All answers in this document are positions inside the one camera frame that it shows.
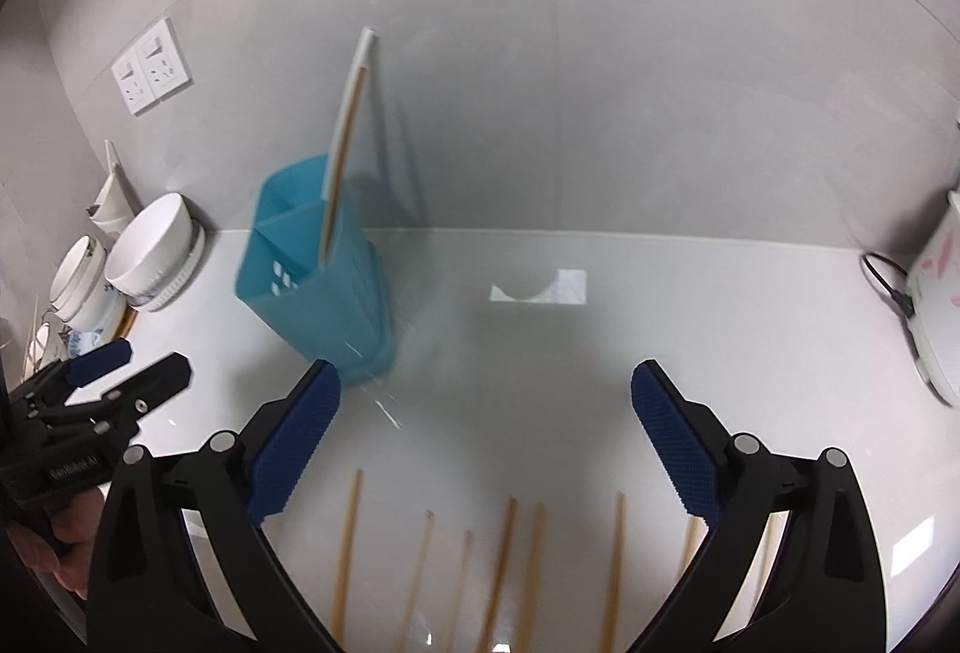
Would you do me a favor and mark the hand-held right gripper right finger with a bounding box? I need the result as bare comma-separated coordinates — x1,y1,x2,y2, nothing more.
630,359,890,653

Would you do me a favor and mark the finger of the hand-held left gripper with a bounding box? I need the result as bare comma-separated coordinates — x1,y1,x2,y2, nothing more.
64,353,193,433
15,338,134,403

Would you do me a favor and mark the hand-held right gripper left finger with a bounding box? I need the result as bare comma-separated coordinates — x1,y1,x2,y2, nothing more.
90,359,344,653

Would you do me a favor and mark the row of wooden chopsticks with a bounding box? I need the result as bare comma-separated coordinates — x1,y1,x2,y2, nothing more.
328,468,777,653

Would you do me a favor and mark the blue plastic utensil holder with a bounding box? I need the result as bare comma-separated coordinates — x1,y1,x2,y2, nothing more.
234,152,396,390

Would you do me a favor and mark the white handled chopstick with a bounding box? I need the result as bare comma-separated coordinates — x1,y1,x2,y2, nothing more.
321,26,378,203

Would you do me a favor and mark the person's left hand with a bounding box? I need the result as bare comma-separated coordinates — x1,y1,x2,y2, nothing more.
6,492,107,601

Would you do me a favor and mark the blue patterned plate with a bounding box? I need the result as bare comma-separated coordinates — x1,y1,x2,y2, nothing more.
37,300,137,363

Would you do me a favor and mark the white patterned bowl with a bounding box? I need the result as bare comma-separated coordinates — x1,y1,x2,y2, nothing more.
49,235,113,326

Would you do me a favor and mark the white ribbed lid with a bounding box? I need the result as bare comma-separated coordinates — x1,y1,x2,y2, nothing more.
127,219,207,314

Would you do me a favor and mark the large white bowl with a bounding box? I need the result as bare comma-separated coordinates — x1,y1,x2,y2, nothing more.
103,192,197,296

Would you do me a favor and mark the white scoop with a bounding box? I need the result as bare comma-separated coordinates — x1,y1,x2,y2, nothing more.
88,139,140,239

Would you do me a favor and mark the white appliance with pink flowers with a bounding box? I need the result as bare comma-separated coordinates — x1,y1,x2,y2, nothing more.
904,188,960,408

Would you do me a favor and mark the black power cable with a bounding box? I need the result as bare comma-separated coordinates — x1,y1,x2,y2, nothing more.
861,252,931,371

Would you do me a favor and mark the white wall socket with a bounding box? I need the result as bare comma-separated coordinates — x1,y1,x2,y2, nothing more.
136,19,193,100
111,52,157,116

